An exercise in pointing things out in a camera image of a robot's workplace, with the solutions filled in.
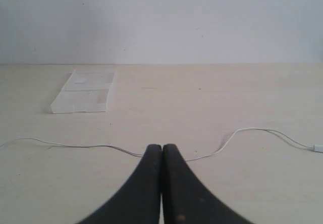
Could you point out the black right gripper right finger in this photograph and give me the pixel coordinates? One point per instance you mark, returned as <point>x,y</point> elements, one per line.
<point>185,198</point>

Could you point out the clear plastic storage box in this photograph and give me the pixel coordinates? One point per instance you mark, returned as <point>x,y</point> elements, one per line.
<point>85,91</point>

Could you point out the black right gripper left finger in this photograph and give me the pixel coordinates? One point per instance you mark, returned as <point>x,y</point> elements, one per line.
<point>138,200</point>

